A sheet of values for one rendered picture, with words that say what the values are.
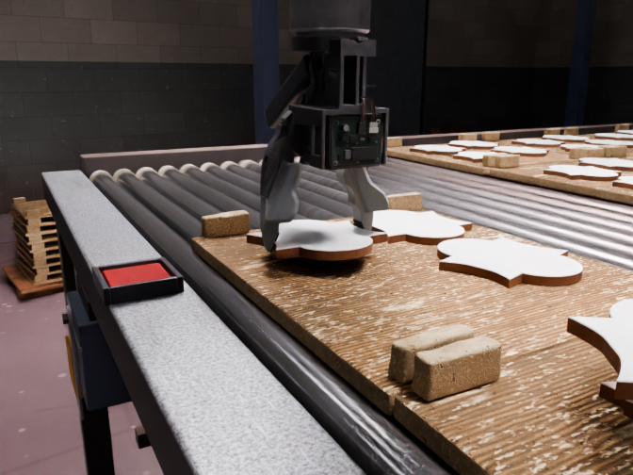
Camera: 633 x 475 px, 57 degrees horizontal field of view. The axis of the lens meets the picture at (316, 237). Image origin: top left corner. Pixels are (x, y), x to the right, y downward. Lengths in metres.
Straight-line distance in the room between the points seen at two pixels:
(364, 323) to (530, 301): 0.16
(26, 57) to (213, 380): 5.18
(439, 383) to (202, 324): 0.24
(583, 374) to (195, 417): 0.25
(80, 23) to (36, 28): 0.36
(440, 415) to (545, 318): 0.18
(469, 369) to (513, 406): 0.03
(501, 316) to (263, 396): 0.21
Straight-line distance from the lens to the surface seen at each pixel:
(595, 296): 0.57
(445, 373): 0.36
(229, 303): 0.56
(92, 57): 5.63
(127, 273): 0.62
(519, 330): 0.48
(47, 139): 5.57
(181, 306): 0.56
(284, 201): 0.56
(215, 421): 0.39
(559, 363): 0.43
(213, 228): 0.70
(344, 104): 0.54
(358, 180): 0.61
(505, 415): 0.36
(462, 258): 0.60
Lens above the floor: 1.12
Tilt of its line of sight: 15 degrees down
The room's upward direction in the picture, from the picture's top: straight up
